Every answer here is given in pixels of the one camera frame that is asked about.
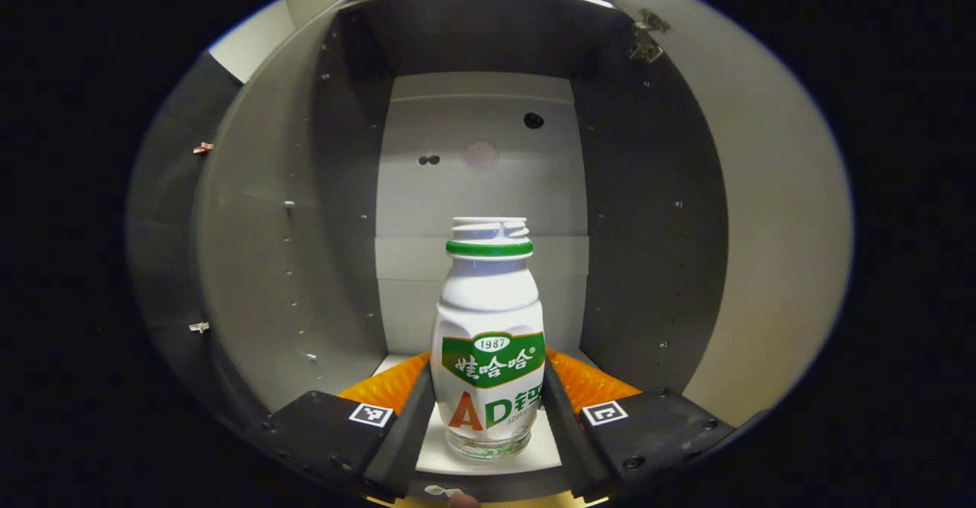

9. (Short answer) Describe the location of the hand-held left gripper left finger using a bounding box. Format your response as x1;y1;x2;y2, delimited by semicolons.
259;352;437;503

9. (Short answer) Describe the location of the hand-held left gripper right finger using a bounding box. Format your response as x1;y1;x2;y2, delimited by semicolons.
540;348;737;503

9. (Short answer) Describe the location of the white bottle green label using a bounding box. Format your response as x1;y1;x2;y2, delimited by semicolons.
429;217;547;461

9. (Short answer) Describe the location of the dark grey cabinet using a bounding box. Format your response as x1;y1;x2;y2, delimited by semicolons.
191;0;733;503

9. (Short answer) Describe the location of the metal door hinge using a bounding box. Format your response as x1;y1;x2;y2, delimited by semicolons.
627;8;672;63

